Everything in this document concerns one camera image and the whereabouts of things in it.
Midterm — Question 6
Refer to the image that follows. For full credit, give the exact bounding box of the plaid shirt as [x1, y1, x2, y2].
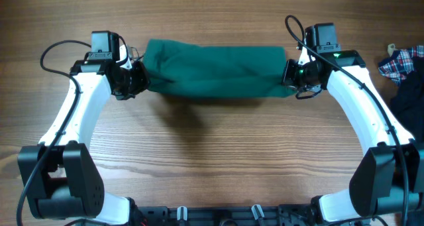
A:
[378, 44, 423, 86]

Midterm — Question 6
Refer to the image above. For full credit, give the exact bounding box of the dark navy garment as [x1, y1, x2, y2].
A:
[390, 57, 423, 142]

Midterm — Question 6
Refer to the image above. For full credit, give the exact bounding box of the green t-shirt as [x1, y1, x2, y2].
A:
[142, 39, 295, 98]

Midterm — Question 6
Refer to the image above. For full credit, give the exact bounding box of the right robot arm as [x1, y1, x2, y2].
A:
[282, 23, 423, 225]

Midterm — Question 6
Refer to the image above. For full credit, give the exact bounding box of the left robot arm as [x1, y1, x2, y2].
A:
[16, 30, 149, 225]

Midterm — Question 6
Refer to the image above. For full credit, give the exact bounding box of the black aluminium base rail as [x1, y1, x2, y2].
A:
[139, 204, 326, 226]

